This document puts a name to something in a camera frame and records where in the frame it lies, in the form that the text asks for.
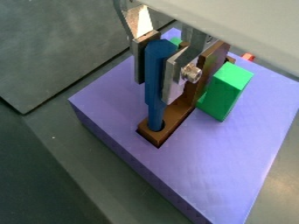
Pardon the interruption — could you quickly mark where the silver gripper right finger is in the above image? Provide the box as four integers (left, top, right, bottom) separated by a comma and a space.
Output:
162, 24, 218, 105

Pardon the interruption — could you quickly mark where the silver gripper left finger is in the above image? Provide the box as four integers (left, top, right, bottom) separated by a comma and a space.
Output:
114, 0, 162, 84

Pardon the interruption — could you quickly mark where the blue peg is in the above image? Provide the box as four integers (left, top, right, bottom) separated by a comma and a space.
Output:
145, 39, 178, 131

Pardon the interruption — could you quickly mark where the purple rectangular board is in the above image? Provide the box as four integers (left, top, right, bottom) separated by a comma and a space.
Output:
69, 27, 299, 224

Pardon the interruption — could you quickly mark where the brown L-shaped block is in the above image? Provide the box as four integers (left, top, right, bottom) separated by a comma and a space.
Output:
137, 40, 236, 148

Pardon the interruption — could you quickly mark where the left green block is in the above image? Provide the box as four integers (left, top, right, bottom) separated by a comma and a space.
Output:
170, 37, 184, 46

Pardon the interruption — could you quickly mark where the green block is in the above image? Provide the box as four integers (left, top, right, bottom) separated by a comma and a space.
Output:
170, 37, 184, 46
197, 62, 254, 122

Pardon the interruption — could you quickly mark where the right green block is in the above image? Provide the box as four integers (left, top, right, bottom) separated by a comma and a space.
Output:
197, 62, 254, 122

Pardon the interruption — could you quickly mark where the small red block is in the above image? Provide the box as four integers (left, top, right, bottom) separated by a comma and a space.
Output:
242, 52, 256, 61

